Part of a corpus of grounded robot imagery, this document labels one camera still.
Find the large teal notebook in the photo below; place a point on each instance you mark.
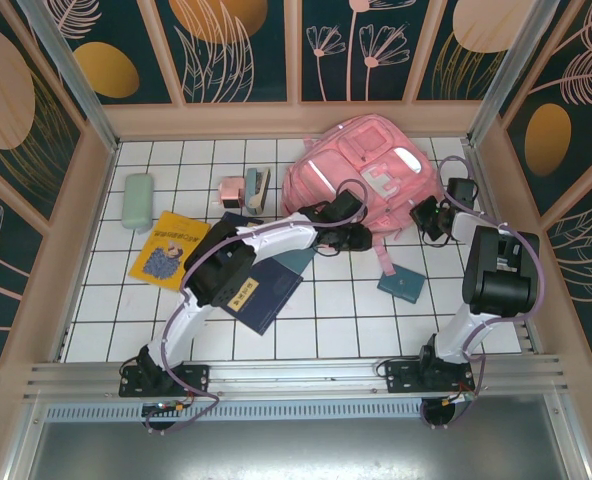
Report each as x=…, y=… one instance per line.
x=298, y=262

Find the pink student backpack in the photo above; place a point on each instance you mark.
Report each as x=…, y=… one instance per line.
x=326, y=175

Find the small teal notebook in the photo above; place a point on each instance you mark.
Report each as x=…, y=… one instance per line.
x=401, y=285

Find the navy book with yellow label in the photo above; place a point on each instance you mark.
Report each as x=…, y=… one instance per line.
x=271, y=300

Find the teal stapler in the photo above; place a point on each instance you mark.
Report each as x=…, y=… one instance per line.
x=256, y=190

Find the dark navy notebook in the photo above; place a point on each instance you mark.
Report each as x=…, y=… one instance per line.
x=236, y=220

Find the mint green pencil case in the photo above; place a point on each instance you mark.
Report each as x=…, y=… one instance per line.
x=138, y=200

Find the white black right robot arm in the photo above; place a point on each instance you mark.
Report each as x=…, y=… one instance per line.
x=501, y=270

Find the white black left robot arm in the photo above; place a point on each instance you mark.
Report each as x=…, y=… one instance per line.
x=276, y=237

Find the small circuit board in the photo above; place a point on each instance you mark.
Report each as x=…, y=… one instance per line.
x=166, y=407
x=458, y=398

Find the grey metal panel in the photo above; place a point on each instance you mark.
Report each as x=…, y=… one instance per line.
x=296, y=450

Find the aluminium front rail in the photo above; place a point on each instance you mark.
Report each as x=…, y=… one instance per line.
x=296, y=375

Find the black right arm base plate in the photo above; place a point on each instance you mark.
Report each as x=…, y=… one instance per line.
x=401, y=377

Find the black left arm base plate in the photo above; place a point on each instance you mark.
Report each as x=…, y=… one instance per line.
x=196, y=380

